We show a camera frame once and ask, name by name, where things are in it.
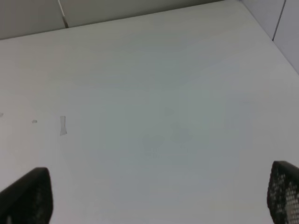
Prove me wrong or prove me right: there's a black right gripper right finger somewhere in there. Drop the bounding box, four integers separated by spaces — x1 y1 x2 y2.
267 161 299 224

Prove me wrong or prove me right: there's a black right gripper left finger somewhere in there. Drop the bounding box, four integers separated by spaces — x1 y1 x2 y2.
0 167 53 224

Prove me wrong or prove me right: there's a clear tape strip right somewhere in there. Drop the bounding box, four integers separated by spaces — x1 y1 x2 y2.
60 116 67 136

